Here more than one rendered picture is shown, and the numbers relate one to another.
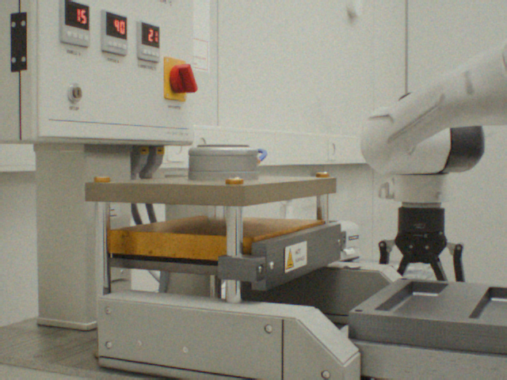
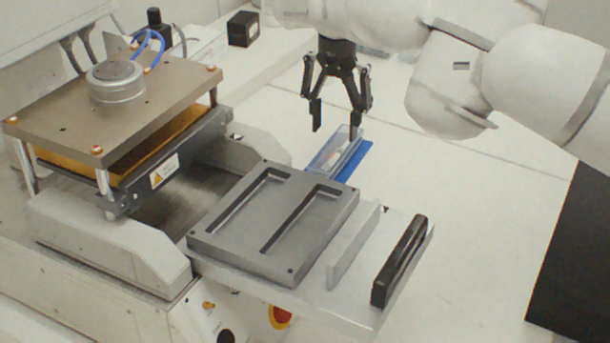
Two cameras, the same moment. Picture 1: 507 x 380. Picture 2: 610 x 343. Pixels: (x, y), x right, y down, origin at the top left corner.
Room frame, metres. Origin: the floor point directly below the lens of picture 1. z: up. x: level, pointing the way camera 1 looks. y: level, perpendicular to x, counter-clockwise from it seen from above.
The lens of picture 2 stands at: (0.00, -0.29, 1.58)
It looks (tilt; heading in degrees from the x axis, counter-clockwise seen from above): 37 degrees down; 3
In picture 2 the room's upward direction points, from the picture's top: straight up
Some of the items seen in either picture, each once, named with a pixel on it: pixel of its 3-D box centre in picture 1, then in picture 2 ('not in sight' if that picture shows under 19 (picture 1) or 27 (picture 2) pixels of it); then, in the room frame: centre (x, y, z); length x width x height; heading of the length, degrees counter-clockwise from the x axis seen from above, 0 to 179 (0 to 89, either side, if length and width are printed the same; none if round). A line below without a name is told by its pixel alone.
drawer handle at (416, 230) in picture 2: not in sight; (400, 257); (0.62, -0.38, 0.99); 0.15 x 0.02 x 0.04; 155
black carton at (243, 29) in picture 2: not in sight; (243, 29); (1.65, -0.03, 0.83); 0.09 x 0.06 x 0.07; 163
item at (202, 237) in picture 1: (227, 217); (127, 116); (0.81, 0.02, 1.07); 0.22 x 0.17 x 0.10; 155
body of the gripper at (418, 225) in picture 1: (421, 234); (336, 53); (1.15, -0.28, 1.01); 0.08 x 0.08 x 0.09
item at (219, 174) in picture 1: (207, 200); (113, 97); (0.84, 0.05, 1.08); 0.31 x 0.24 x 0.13; 155
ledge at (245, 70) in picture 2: not in sight; (238, 50); (1.64, -0.01, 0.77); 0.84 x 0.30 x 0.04; 151
